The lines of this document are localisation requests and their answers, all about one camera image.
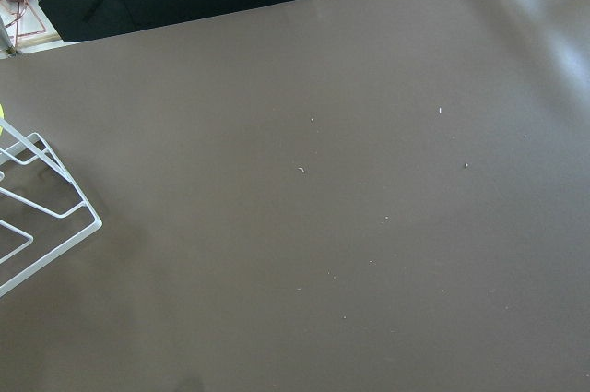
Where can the yellow cup on rack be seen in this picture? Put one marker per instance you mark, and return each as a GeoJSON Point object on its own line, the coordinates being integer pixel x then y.
{"type": "Point", "coordinates": [2, 118]}

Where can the white wire cup rack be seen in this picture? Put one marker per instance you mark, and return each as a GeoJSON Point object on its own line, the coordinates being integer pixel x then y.
{"type": "Point", "coordinates": [44, 210]}

